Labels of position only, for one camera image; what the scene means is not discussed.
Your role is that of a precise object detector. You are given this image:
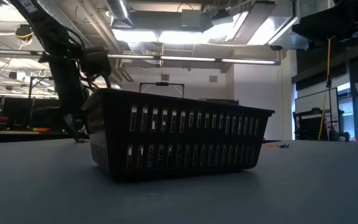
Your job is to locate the black wheeled cart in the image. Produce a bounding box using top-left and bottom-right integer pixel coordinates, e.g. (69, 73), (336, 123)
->
(293, 108), (343, 141)

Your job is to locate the long ceiling tube light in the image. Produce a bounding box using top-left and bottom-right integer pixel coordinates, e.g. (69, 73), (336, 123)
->
(107, 54), (281, 65)

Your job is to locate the black plastic slotted basket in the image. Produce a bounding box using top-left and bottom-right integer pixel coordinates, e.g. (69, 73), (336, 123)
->
(81, 88), (275, 183)
(199, 98), (239, 106)

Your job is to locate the silver round ceiling duct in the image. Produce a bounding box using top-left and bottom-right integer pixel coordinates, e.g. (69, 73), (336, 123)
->
(106, 0), (135, 27)

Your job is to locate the dark background desk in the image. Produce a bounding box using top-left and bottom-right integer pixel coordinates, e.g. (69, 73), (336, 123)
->
(0, 96), (63, 133)

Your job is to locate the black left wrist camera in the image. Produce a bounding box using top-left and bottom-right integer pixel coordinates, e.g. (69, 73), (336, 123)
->
(80, 46), (112, 78)

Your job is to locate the black tripod stand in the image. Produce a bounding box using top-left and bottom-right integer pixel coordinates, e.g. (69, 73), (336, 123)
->
(324, 74), (341, 141)

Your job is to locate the grey table mat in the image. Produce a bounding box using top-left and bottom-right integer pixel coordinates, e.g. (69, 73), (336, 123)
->
(0, 138), (358, 224)

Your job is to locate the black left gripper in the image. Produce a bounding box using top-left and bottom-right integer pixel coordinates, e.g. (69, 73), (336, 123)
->
(48, 57), (89, 141)

